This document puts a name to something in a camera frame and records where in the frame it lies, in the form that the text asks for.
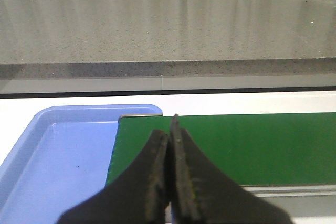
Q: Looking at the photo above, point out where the blue plastic tray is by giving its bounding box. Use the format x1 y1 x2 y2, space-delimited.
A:
1 104 162 223

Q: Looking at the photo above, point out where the aluminium conveyor side rail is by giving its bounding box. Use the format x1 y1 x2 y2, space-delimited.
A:
243 185 335 197

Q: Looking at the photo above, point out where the grey stone counter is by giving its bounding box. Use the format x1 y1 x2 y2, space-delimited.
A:
1 0 335 97

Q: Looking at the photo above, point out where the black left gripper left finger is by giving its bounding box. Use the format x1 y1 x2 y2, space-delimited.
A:
58 130 169 223

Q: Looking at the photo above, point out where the green conveyor belt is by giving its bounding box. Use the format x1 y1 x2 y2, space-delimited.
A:
106 112 336 189

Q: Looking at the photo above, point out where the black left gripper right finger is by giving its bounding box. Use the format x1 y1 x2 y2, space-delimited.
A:
170 115 290 223

